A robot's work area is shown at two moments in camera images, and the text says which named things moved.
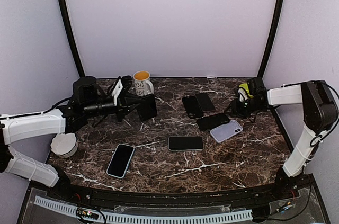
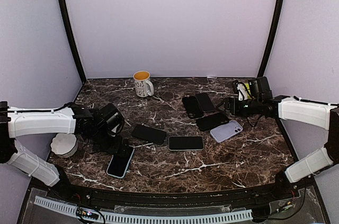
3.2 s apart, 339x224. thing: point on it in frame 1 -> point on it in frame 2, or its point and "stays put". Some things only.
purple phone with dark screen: (205, 102) stays put
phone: (221, 133) stays put
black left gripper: (123, 102) -> (114, 149)
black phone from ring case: (206, 123) stays put
